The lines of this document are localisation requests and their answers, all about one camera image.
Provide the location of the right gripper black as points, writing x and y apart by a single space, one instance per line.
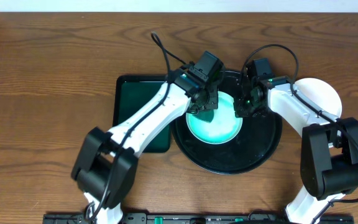
239 110

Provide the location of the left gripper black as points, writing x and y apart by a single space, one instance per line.
204 104

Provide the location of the green scrubbing sponge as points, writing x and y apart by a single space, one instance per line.
206 115

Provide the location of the white plate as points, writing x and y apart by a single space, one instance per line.
321 93
224 127

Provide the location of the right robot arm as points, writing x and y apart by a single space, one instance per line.
329 145

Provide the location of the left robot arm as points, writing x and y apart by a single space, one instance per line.
107 162

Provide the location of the black round tray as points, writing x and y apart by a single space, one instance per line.
251 147

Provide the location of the black rectangular tray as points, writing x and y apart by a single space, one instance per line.
132 93

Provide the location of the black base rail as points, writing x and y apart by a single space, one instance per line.
143 218

